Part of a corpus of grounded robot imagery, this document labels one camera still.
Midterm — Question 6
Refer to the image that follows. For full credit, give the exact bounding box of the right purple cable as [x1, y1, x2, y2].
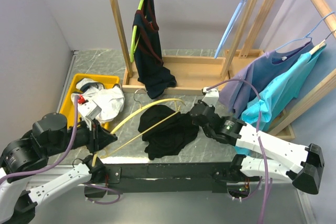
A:
[207, 78, 274, 224]

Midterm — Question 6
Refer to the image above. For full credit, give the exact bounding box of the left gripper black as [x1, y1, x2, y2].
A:
[45, 115, 118, 156]

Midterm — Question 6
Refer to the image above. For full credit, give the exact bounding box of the black base beam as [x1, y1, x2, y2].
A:
[83, 163, 259, 199]

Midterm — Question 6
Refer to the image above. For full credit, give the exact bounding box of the wooden clothes rack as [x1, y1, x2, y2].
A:
[110, 0, 257, 95]
[224, 0, 336, 143]

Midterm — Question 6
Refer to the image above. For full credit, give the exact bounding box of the green clothes hanger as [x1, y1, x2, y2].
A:
[130, 0, 158, 63]

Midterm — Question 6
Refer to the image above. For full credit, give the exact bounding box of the white garment in tray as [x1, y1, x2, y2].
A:
[71, 78, 125, 123]

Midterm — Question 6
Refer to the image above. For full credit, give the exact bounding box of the turquoise t-shirt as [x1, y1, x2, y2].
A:
[233, 44, 328, 156]

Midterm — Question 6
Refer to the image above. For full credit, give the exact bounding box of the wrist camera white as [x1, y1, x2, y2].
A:
[202, 87, 219, 106]
[78, 95, 101, 120]

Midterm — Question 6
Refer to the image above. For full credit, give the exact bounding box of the cream wooden hanger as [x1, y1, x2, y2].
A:
[309, 30, 335, 55]

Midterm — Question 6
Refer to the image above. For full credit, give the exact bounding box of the wooden clothes rack centre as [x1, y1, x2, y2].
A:
[110, 0, 257, 95]

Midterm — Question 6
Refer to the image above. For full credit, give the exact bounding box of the wooden clothes rack right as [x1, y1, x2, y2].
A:
[224, 0, 336, 143]

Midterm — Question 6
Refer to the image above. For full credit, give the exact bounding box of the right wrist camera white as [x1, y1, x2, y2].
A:
[202, 87, 219, 106]

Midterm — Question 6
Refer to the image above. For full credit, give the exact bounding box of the purple t-shirt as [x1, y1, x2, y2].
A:
[218, 42, 313, 117]

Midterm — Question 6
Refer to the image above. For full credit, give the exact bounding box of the blue wire hanger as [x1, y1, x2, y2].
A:
[275, 12, 335, 51]

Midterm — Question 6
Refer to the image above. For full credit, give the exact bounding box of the yellow clothes hanger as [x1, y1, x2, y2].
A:
[93, 98, 186, 162]

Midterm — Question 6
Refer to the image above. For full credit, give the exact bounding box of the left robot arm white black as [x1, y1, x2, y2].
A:
[1, 113, 118, 223]

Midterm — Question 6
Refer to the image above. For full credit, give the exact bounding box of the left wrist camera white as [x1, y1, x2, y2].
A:
[78, 95, 101, 120]

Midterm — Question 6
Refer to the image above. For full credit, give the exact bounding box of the yellow plastic tray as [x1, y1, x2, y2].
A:
[59, 73, 120, 127]

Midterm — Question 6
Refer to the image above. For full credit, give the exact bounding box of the black tank top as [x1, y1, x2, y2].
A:
[138, 104, 200, 160]

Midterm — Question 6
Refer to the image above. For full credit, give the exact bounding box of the navy maroon tank top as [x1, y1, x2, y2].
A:
[133, 0, 177, 99]

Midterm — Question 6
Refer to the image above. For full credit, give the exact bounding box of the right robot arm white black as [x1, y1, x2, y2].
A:
[190, 101, 324, 195]

